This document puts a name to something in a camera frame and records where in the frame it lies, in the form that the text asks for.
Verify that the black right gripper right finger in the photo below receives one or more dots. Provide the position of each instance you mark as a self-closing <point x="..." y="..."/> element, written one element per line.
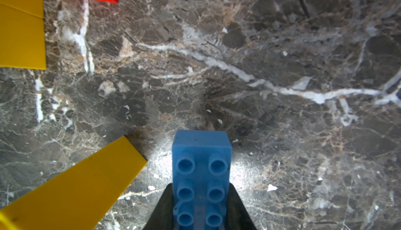
<point x="237" y="215"/>

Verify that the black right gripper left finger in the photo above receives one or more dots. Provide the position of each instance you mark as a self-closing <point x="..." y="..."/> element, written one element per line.
<point x="162" y="216"/>

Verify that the light blue lego brick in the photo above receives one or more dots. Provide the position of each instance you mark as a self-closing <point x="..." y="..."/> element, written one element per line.
<point x="200" y="170"/>

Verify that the tall yellow lego brick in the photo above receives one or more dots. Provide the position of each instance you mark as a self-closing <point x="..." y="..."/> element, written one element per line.
<point x="22" y="34"/>

